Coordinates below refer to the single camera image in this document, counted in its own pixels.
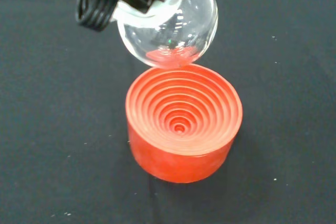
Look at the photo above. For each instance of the black bench cloth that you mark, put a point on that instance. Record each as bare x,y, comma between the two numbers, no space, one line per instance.
52,103

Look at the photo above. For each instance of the red stepped flask stand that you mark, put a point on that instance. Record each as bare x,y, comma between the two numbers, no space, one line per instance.
181,140

